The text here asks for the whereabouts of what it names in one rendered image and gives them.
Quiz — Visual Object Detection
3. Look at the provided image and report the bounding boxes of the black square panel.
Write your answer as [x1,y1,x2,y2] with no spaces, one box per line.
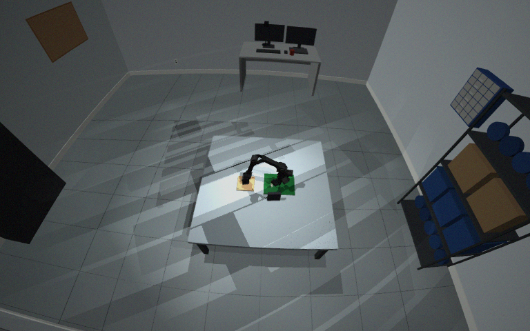
[267,192,282,201]

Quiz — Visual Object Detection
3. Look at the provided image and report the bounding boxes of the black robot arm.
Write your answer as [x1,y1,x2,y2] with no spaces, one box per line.
[242,154,293,185]

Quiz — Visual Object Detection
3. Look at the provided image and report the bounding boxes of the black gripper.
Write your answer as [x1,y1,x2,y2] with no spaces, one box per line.
[271,174,282,186]

